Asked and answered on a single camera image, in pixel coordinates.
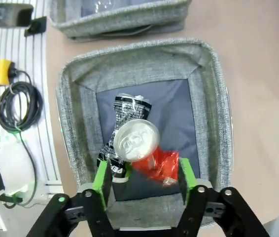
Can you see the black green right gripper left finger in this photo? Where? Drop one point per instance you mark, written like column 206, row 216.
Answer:
column 101, row 182

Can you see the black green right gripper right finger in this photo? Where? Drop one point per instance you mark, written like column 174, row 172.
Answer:
column 187, row 177

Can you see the red crushed soda can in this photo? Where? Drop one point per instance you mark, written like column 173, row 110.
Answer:
column 134, row 140

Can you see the black crushed Pepsi can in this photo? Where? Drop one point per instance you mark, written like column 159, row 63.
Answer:
column 129, row 108

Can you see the crushed clear plastic bottle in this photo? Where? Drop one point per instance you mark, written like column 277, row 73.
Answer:
column 105, row 5

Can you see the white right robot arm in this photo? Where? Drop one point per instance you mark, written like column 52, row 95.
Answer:
column 9, row 160

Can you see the large grey fabric basket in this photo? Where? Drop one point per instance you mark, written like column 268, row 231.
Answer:
column 85, row 98

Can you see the black phone holder clip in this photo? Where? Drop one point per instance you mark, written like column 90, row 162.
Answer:
column 36, row 26

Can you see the black smartphone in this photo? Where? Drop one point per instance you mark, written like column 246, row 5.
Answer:
column 4, row 14

